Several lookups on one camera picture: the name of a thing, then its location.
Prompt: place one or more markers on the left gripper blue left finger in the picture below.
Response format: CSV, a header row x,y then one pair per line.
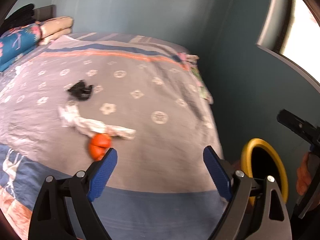
x,y
100,174

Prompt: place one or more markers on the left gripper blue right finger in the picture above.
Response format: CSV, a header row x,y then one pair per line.
x,y
221,179

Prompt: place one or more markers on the white plastic bag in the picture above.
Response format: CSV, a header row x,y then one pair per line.
x,y
70,117

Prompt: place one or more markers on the yellow-rimmed black trash bin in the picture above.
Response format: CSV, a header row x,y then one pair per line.
x,y
259,159

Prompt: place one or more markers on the small black crumpled trash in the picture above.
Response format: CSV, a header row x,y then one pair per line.
x,y
81,91

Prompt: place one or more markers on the person's right hand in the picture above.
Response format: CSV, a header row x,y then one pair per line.
x,y
303,176

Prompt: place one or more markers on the orange peel piece left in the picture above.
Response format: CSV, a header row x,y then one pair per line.
x,y
98,146

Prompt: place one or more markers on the grey patterned bed quilt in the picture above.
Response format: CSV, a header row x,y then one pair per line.
x,y
160,187

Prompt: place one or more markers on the colourful floral bed sheet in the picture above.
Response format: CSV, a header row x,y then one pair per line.
x,y
189,63

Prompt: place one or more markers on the cream folded blanket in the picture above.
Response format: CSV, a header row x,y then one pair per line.
x,y
54,28

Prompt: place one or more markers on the blue floral folded blanket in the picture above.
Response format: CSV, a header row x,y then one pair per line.
x,y
17,42

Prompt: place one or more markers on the grey upholstered headboard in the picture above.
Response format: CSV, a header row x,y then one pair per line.
x,y
44,13

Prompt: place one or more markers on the black clothing pile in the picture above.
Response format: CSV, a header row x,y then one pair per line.
x,y
21,17

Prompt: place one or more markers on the window with grey frame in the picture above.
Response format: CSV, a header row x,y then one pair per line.
x,y
291,33

